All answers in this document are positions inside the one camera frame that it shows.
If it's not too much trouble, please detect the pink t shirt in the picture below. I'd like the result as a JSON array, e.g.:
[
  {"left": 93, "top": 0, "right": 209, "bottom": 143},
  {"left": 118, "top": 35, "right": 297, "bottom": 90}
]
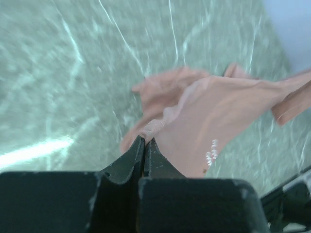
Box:
[{"left": 120, "top": 64, "right": 311, "bottom": 178}]

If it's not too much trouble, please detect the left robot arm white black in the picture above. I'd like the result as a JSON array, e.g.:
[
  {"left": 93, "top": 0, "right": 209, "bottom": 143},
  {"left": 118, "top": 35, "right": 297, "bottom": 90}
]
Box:
[{"left": 0, "top": 137, "right": 311, "bottom": 233}]

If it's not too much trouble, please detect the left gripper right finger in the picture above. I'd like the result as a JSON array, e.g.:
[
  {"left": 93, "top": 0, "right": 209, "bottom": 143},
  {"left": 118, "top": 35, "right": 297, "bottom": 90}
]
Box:
[{"left": 138, "top": 140, "right": 269, "bottom": 233}]

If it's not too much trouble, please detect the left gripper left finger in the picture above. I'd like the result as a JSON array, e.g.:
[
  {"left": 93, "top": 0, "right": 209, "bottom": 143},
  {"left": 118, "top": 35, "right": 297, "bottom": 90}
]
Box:
[{"left": 0, "top": 137, "right": 145, "bottom": 233}]

